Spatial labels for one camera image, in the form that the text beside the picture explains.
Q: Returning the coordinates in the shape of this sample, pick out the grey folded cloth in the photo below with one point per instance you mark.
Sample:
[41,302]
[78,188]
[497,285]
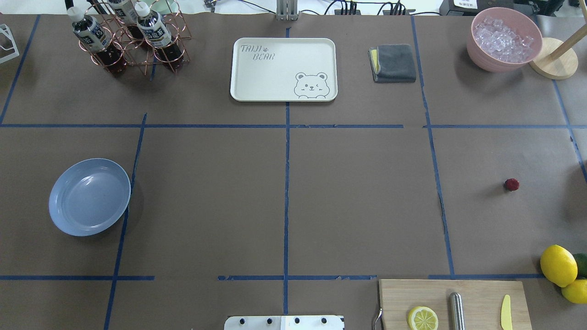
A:
[392,63]

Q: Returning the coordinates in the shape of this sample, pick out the large yellow lemon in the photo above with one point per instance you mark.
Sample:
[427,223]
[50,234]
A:
[558,265]

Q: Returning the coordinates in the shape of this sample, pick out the tea bottle front left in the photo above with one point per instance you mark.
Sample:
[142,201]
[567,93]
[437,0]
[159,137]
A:
[96,40]

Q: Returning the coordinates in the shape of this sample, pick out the cream bear tray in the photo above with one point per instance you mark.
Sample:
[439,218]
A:
[284,70]

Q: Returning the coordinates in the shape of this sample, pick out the half lemon slice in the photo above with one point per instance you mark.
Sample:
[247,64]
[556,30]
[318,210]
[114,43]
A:
[422,318]

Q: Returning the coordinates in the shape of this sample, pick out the copper wire bottle rack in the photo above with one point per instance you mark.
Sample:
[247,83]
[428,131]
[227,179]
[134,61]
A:
[135,55]

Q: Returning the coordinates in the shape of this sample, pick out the small yellow lemon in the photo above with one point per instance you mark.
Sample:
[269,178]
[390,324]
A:
[576,292]

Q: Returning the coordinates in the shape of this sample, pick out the wooden cutting board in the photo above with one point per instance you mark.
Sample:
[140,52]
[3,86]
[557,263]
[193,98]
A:
[482,301]

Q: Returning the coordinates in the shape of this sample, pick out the pink bowl of ice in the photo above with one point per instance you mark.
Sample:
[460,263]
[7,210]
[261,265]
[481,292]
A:
[503,39]

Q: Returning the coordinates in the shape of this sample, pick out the aluminium frame post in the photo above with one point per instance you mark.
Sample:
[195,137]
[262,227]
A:
[287,10]

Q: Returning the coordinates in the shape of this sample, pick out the tea bottle front right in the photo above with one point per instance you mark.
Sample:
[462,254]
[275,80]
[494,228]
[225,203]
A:
[152,25]

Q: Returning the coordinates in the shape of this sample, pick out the tea bottle back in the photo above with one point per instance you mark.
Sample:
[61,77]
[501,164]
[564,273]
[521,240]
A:
[126,13]

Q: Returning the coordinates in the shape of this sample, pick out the tea bottle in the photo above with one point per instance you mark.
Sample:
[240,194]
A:
[126,13]
[96,40]
[152,25]

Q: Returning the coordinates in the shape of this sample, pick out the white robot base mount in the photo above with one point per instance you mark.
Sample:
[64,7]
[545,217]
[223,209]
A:
[285,322]

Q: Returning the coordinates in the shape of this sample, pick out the round wooden stand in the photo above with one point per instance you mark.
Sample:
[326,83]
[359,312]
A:
[556,59]

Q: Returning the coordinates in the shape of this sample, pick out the red strawberry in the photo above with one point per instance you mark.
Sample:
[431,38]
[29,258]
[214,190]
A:
[511,184]

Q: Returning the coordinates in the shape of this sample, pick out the blue round plate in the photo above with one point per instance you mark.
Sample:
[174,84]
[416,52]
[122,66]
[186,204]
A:
[89,197]

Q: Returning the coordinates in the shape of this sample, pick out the white wire cup rack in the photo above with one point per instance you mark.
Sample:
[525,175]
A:
[8,46]

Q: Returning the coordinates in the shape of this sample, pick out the green lime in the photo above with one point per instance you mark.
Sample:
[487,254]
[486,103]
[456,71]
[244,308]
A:
[581,262]

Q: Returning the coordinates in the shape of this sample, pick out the yellow plastic knife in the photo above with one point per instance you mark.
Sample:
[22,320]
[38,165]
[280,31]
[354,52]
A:
[505,313]

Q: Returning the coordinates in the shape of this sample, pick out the steel knife handle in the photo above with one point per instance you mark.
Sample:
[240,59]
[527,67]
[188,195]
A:
[457,311]

